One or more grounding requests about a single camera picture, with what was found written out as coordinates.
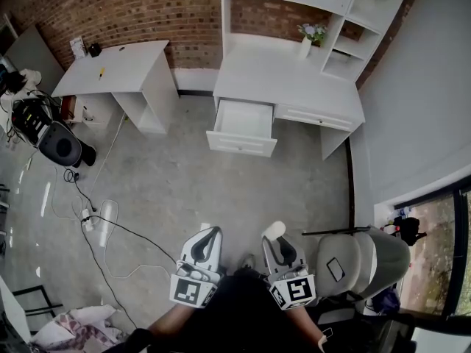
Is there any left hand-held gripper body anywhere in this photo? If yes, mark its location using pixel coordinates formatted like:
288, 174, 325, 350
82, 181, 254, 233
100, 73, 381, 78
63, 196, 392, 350
169, 257, 224, 310

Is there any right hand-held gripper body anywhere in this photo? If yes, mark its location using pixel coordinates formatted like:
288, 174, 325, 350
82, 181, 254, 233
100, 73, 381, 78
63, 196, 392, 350
266, 264, 318, 311

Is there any person's right forearm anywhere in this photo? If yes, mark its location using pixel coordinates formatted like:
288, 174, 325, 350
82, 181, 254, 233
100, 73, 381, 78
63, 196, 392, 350
288, 304, 327, 353

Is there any person's left forearm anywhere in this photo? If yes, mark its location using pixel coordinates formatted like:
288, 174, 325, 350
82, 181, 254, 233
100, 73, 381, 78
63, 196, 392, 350
146, 301, 200, 346

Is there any person's shoe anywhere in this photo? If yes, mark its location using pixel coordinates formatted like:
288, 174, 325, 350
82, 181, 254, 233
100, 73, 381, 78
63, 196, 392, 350
238, 253, 257, 272

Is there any black phone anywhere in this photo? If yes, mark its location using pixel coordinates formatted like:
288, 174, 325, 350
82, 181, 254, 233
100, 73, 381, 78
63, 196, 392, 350
326, 257, 347, 284

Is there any black metal bar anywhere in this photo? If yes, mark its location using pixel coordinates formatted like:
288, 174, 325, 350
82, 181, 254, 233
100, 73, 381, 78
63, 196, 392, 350
302, 225, 371, 237

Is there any person's black clothing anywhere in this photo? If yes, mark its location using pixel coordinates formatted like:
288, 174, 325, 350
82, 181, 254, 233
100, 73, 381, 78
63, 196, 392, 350
119, 265, 322, 353

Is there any grey padded chair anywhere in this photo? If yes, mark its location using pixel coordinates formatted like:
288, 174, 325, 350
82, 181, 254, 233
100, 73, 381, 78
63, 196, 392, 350
315, 227, 412, 316

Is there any purple bag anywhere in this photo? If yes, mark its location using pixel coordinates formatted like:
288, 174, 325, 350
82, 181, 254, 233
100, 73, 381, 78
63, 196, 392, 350
370, 286, 403, 315

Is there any black backpack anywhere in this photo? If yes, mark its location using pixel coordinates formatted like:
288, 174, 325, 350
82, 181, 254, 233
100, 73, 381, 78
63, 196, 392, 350
392, 216, 428, 248

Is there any patterned pink cloth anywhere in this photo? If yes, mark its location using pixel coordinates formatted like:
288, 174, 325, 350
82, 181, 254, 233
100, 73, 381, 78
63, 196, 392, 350
30, 304, 129, 353

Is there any black framed window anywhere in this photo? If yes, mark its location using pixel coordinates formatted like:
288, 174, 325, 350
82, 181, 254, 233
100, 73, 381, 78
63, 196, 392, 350
374, 174, 471, 320

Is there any grey round chair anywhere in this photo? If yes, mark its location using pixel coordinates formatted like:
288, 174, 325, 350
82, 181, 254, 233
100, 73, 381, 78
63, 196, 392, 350
36, 121, 98, 169

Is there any small white cabinet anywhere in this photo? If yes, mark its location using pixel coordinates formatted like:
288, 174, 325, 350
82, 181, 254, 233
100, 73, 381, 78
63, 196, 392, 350
72, 93, 114, 132

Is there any white desk with shelf hutch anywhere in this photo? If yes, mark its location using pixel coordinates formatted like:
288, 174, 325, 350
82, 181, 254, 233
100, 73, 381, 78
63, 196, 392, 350
212, 0, 417, 161

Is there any brown and white board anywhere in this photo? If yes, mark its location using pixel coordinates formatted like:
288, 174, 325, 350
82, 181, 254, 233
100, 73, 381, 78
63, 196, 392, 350
60, 95, 78, 123

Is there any plain white desk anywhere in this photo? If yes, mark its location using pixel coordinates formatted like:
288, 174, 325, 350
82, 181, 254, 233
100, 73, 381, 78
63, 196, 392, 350
51, 39, 180, 135

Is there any white vase with flowers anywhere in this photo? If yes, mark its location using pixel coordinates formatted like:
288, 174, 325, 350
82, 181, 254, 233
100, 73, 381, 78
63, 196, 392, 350
297, 22, 328, 60

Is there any white paper sign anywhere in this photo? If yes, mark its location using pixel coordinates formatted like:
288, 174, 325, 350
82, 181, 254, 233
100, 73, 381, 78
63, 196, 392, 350
69, 36, 88, 60

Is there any white bag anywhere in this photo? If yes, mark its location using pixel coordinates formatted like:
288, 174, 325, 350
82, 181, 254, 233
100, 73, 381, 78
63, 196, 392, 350
20, 68, 43, 88

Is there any black bag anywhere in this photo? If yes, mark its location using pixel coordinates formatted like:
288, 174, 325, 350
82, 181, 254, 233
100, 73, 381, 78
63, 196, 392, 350
0, 70, 25, 96

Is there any grey partition panel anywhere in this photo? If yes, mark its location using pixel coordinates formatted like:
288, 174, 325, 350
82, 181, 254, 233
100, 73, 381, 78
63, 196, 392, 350
2, 25, 66, 96

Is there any long black cable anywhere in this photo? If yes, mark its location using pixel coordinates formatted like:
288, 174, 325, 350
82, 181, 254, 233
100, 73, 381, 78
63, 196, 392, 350
79, 214, 178, 331

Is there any looped white cable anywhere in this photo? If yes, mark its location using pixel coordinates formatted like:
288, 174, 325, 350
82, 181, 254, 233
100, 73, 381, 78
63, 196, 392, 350
98, 198, 174, 279

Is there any short black cable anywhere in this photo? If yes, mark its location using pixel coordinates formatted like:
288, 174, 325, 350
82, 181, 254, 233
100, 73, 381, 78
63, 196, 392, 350
63, 167, 97, 213

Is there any thin white cable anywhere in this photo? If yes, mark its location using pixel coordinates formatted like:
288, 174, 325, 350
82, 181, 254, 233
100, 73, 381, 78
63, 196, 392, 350
50, 113, 128, 221

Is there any black metal frame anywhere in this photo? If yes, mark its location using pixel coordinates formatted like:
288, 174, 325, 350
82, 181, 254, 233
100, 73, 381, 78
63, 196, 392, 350
12, 284, 64, 321

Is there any black equipment case with cables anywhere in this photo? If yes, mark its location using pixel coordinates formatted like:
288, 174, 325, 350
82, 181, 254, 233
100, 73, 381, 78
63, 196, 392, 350
10, 96, 62, 149

